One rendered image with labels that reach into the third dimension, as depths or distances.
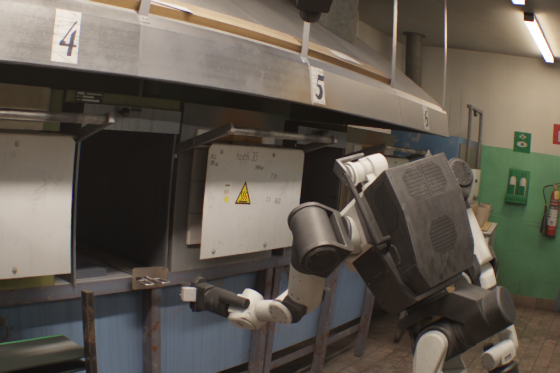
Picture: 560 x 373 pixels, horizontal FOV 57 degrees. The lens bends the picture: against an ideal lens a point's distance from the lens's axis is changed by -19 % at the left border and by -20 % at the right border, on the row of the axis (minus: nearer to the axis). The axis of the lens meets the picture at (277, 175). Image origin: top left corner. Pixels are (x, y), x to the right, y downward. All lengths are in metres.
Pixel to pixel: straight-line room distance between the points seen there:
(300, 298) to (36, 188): 0.76
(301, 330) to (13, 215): 2.07
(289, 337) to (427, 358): 1.81
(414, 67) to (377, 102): 2.73
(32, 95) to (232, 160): 0.90
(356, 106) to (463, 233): 1.26
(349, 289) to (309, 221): 2.28
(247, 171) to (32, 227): 1.01
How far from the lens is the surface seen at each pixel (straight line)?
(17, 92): 1.63
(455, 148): 4.89
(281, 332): 3.09
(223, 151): 2.15
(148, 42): 1.62
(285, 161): 2.48
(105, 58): 1.50
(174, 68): 1.68
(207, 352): 2.62
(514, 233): 5.77
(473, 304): 1.39
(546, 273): 5.77
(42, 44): 1.37
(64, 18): 1.43
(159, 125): 2.05
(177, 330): 2.43
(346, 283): 3.59
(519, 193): 5.65
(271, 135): 2.19
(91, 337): 1.72
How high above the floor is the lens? 1.38
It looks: 4 degrees down
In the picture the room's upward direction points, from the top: 6 degrees clockwise
